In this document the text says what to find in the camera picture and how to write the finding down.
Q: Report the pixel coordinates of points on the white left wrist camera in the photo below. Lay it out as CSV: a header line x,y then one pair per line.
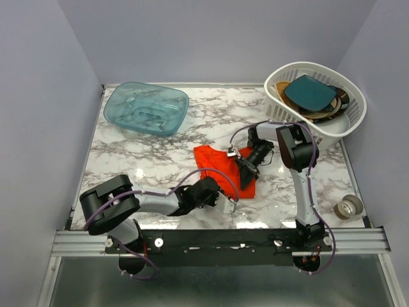
x,y
227,205

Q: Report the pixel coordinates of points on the clear blue plastic tub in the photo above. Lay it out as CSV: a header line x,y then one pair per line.
x,y
147,108

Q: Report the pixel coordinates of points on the tan wooden plate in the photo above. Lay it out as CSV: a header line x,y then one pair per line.
x,y
280,87

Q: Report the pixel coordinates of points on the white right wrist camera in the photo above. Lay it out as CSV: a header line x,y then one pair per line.
x,y
232,152

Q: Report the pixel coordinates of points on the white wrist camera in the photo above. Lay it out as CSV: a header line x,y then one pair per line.
x,y
227,205
232,152

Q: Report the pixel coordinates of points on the aluminium extrusion rail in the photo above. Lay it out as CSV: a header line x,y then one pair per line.
x,y
349,241

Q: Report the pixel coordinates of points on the orange t shirt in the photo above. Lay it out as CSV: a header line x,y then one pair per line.
x,y
207,157

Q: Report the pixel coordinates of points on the beige tape roll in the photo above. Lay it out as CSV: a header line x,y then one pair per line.
x,y
348,207

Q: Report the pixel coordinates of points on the white plastic laundry basket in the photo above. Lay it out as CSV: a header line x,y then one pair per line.
x,y
327,133

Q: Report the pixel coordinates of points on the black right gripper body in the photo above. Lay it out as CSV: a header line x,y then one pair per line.
x,y
255,157

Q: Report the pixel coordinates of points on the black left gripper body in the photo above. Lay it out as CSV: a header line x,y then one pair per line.
x,y
211,201

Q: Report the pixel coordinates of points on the dark round plate stack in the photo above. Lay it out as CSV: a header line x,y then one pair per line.
x,y
336,108

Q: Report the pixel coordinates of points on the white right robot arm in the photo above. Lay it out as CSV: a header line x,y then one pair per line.
x,y
299,154

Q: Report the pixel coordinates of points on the teal square plate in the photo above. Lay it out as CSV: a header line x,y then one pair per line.
x,y
309,93

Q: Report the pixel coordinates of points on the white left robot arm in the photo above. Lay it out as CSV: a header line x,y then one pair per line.
x,y
108,206

